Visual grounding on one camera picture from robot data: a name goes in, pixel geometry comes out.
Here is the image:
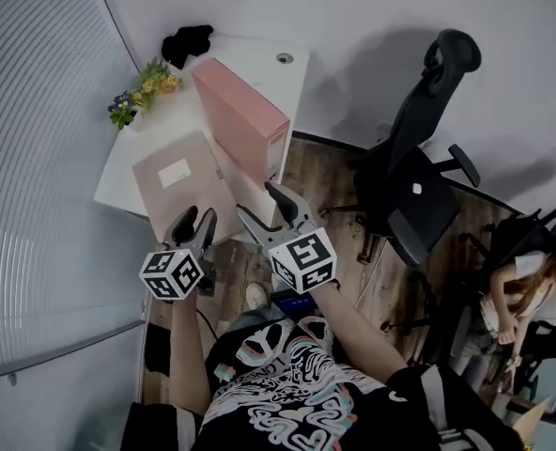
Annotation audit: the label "blue jeans leg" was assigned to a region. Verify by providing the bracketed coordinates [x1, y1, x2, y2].
[225, 305, 288, 342]

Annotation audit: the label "person's right forearm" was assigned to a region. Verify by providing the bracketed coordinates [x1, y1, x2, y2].
[313, 279, 409, 384]

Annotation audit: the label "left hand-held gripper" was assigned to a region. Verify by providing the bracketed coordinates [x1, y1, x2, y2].
[138, 205, 219, 303]

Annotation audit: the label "black cloth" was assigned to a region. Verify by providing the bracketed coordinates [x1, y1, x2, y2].
[161, 24, 215, 70]

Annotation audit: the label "white window blinds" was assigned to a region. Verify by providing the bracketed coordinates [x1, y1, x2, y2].
[0, 0, 157, 451]

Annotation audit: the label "cardboard panel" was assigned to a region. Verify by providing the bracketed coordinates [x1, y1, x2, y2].
[512, 395, 554, 445]

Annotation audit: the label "person's left forearm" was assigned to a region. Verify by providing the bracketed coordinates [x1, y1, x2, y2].
[170, 293, 213, 411]

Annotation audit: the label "pink file box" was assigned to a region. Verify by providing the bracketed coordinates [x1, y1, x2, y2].
[191, 58, 292, 190]

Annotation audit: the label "beige file box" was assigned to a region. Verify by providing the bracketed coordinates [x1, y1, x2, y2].
[131, 129, 239, 248]

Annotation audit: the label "purple flower potted plant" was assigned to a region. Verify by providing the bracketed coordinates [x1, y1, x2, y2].
[107, 90, 138, 131]

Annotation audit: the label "black office chair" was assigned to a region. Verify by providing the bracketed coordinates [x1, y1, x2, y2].
[324, 28, 484, 267]
[413, 270, 547, 384]
[460, 183, 556, 272]

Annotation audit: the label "black printed T-shirt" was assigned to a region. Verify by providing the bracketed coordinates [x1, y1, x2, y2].
[127, 315, 523, 451]

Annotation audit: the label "white shoe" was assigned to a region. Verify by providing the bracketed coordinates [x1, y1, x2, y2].
[245, 283, 270, 309]

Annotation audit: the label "yellow flower bouquet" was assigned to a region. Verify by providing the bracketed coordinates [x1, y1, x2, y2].
[134, 57, 183, 107]

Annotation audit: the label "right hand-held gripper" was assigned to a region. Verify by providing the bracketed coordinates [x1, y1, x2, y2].
[235, 180, 339, 296]

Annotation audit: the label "black device with blue screen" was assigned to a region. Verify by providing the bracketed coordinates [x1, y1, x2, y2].
[270, 288, 317, 317]

